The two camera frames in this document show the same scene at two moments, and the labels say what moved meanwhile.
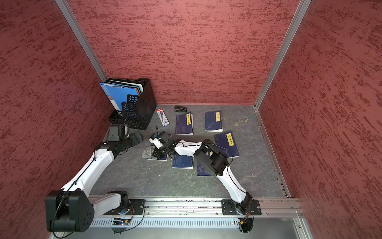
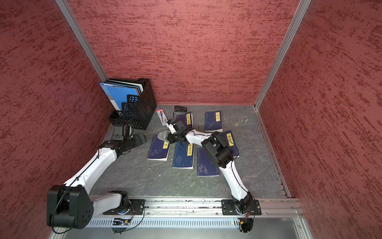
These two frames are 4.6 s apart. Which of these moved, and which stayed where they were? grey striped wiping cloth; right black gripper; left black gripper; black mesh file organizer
Moved: grey striped wiping cloth; right black gripper
Stayed: left black gripper; black mesh file organizer
